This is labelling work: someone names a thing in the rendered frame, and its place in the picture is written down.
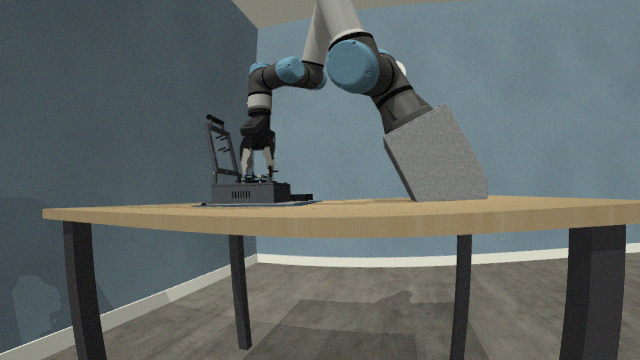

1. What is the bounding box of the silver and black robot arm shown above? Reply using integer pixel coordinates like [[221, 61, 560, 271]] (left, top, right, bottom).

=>
[[247, 0, 433, 135]]

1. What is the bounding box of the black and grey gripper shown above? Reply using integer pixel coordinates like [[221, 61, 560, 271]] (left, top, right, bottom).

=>
[[240, 108, 275, 177]]

